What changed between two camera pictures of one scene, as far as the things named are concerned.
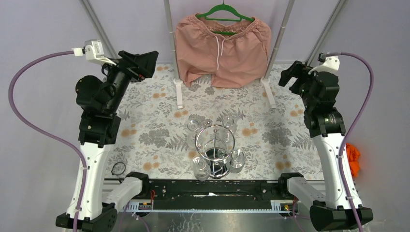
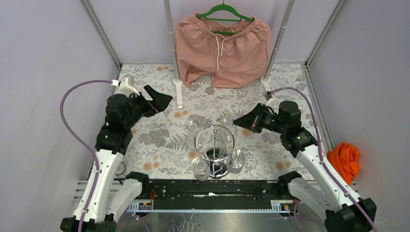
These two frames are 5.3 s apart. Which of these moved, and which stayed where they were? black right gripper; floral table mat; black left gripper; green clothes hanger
Moved: black right gripper; black left gripper
Stayed: floral table mat; green clothes hanger
